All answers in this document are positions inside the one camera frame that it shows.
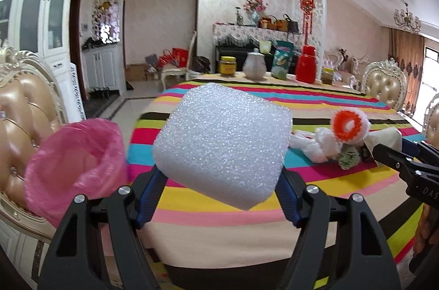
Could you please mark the low white cabinet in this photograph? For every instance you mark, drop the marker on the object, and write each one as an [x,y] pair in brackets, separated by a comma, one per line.
[101,67]

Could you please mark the green snack bag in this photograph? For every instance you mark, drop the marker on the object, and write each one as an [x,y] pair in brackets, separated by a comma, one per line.
[283,59]

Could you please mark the pale yellow packet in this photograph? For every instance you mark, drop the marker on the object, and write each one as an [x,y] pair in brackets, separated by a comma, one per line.
[264,46]

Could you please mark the dark brown bag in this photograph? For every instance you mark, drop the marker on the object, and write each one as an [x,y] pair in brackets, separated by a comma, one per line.
[200,64]

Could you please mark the black upright piano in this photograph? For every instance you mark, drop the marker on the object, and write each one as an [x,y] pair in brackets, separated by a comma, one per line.
[236,51]

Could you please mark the dark small figurine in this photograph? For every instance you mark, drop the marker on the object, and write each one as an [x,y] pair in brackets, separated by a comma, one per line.
[238,17]

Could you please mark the pink plastic bin liner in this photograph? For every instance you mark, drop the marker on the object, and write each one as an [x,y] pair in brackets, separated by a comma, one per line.
[68,173]

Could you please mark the grey paper bag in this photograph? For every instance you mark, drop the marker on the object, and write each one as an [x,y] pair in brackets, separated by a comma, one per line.
[151,60]

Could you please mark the black bag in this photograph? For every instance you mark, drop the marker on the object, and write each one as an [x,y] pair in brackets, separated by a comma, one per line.
[91,42]

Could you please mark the person's right hand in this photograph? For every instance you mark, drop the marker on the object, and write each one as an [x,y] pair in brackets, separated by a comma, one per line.
[428,231]

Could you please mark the red thermos jug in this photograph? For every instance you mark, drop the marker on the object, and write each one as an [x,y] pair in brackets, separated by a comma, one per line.
[306,65]

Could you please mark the salmon foam fruit net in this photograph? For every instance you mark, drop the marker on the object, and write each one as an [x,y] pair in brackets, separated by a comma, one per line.
[339,124]

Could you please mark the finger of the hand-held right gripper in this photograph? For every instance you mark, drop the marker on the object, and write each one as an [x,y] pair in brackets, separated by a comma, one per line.
[420,149]
[392,158]

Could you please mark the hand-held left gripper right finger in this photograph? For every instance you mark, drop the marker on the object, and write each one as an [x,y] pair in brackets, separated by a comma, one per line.
[286,199]

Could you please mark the blue white porcelain vase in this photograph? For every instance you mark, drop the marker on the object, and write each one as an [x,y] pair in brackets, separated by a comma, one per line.
[256,18]

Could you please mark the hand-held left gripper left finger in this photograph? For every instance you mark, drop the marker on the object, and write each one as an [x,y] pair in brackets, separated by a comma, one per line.
[151,199]

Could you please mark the row of dark shoes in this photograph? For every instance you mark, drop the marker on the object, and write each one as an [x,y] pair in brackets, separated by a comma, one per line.
[99,92]

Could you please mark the white lattice screen with ornament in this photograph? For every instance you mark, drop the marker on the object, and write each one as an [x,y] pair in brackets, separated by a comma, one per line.
[319,2]

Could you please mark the white paper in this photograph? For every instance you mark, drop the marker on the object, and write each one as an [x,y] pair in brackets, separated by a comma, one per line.
[384,139]

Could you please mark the green mesh wad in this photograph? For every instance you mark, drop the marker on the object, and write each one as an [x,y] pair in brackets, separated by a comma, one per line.
[349,158]

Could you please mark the pink flower bouquet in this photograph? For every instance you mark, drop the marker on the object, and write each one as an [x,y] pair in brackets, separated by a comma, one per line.
[255,3]

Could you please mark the white ceramic teapot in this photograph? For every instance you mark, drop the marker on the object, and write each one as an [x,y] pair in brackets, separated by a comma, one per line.
[255,66]

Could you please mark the crystal chandelier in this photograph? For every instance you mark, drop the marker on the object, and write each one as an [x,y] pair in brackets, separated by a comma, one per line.
[407,19]

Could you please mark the brown patterned curtain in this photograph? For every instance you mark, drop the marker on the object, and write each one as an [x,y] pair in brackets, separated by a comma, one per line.
[408,70]

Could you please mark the brown jar with yellow lid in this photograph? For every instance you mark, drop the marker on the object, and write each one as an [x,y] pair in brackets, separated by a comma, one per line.
[328,76]

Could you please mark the black handbag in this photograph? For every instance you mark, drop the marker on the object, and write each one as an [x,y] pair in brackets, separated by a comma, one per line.
[291,24]

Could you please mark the yellow lid glass jar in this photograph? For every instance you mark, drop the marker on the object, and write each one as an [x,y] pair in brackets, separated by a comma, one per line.
[228,67]

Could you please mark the window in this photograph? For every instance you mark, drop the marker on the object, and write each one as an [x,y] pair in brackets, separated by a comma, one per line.
[431,70]

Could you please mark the colourful striped tablecloth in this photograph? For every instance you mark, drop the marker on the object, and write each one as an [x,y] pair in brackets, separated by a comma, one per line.
[205,235]

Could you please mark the tall white glass-door cabinet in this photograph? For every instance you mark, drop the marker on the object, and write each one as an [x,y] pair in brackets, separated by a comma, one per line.
[44,2]

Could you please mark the white ornate side chair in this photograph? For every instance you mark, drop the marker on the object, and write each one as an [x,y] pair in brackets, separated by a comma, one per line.
[175,71]

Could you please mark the orange handbag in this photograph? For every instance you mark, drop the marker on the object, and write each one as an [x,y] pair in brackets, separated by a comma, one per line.
[280,26]

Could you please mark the red knot hanging ornament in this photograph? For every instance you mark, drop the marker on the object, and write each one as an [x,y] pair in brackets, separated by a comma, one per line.
[307,7]

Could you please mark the white patterned panel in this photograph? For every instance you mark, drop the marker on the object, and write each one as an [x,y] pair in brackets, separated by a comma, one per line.
[77,91]

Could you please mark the cardboard box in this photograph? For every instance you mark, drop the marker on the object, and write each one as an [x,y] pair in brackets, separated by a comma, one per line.
[135,72]

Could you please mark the floral lace cover cloth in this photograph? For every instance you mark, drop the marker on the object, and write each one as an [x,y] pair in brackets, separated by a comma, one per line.
[240,32]

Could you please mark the red gift bag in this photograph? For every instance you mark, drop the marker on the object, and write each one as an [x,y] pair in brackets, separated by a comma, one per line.
[165,59]

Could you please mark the woven basket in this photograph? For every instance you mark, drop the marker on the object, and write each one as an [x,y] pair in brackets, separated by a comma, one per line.
[266,23]

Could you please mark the white ornate sofa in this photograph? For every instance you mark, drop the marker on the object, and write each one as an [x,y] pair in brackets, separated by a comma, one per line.
[346,65]

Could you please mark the large white foam block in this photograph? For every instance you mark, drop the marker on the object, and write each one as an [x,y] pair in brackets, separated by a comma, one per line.
[223,146]

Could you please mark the red gift box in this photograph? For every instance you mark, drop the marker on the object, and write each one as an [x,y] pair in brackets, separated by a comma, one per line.
[180,57]

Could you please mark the beige tufted ornate chair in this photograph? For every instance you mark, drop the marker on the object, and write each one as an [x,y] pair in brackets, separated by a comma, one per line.
[24,111]
[386,88]
[432,118]

